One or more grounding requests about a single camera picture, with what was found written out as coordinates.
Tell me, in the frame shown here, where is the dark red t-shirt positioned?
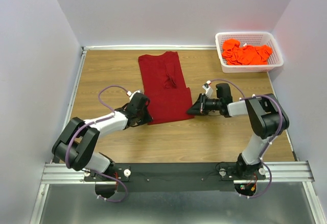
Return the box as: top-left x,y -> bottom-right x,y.
138,52 -> 194,125

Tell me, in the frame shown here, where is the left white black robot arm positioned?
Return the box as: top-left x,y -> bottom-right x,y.
52,91 -> 152,177

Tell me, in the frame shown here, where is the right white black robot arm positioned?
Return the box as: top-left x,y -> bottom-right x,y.
187,81 -> 289,180

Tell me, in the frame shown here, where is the orange t-shirt in basket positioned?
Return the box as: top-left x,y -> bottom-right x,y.
222,39 -> 273,65

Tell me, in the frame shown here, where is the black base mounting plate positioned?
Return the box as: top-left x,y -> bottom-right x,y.
84,162 -> 266,196

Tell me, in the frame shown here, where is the white plastic laundry basket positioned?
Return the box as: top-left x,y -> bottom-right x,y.
215,32 -> 284,73

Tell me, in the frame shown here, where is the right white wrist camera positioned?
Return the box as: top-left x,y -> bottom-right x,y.
202,80 -> 213,98

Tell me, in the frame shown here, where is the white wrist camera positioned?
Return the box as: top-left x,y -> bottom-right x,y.
202,80 -> 213,98
126,90 -> 143,100

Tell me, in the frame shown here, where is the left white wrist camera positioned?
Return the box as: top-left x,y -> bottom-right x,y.
126,90 -> 143,100

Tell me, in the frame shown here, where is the aluminium back rail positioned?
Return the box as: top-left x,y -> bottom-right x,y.
82,44 -> 216,51

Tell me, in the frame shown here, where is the aluminium rail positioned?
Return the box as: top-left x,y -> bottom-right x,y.
52,46 -> 87,163
82,44 -> 216,51
41,161 -> 314,184
267,72 -> 299,161

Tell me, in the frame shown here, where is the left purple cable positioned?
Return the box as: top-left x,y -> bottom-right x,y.
65,85 -> 128,202

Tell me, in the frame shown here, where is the aluminium left side rail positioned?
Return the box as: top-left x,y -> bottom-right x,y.
52,46 -> 87,163

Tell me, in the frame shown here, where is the aluminium right side rail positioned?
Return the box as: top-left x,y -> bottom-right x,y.
267,72 -> 299,161

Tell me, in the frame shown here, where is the aluminium front rail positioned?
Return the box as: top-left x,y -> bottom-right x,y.
41,161 -> 314,184

